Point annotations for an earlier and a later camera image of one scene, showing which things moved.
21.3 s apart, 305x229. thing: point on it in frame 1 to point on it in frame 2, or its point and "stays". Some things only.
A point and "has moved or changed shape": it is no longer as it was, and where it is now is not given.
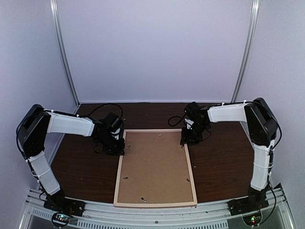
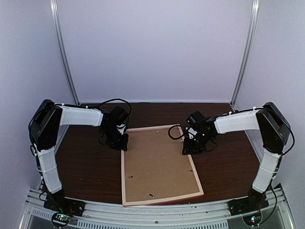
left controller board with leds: x=60 y=219 stays
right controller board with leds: x=252 y=219 stays
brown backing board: x=154 y=169 has moved or changed shape
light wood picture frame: x=162 y=204 has moved or changed shape
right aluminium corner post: x=254 y=6 stays
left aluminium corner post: x=55 y=13 stays
